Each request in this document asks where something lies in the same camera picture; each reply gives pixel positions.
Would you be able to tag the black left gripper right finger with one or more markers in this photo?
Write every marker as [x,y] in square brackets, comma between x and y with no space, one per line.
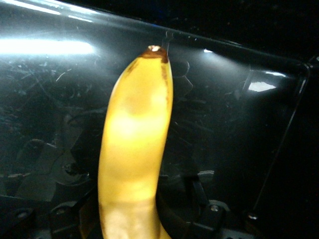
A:
[209,221]

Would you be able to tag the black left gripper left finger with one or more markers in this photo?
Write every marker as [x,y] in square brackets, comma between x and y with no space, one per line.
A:
[59,221]

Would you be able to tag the black plastic box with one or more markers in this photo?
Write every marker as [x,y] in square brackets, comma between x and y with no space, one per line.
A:
[224,112]

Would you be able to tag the yellow banana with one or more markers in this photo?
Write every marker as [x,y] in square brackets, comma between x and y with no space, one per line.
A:
[137,137]

